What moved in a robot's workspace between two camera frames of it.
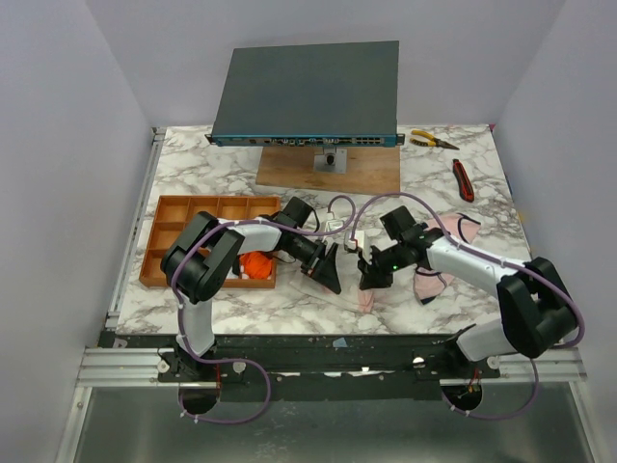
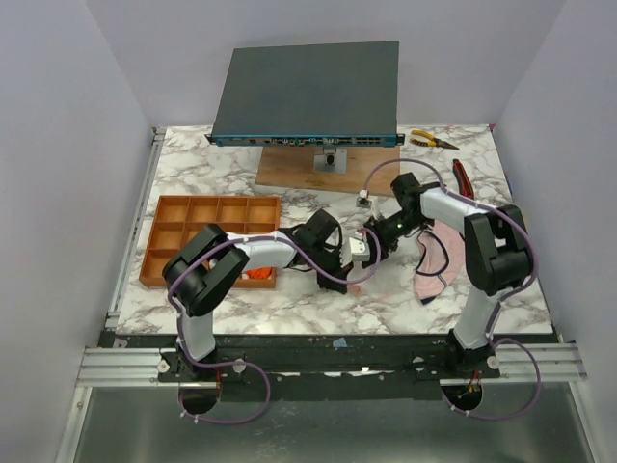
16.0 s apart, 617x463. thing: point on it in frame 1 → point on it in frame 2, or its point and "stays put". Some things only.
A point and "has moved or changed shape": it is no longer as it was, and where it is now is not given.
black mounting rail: (325, 367) stays put
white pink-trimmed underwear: (362, 300) has moved or changed shape
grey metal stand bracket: (333, 160) stays put
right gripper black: (376, 258) → (381, 233)
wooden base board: (369, 170) stays put
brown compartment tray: (173, 214) stays put
